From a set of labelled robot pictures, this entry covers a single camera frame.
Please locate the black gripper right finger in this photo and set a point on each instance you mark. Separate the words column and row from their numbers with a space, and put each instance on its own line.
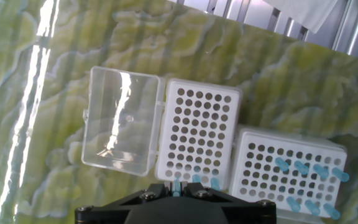
column 194, row 189

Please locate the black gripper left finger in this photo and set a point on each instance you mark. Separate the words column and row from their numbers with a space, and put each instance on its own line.
column 158, row 189

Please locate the white pipette tip holder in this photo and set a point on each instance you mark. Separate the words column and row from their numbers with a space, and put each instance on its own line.
column 291, row 143
column 204, row 87

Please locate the green marble pattern mat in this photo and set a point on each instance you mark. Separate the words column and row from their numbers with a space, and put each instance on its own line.
column 259, row 77

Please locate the white paper sheet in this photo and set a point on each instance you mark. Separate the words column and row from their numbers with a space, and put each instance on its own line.
column 303, row 12

